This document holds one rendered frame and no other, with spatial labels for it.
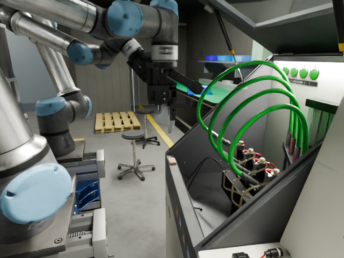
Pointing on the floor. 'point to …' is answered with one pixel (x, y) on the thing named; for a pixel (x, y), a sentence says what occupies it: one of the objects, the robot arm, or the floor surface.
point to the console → (321, 201)
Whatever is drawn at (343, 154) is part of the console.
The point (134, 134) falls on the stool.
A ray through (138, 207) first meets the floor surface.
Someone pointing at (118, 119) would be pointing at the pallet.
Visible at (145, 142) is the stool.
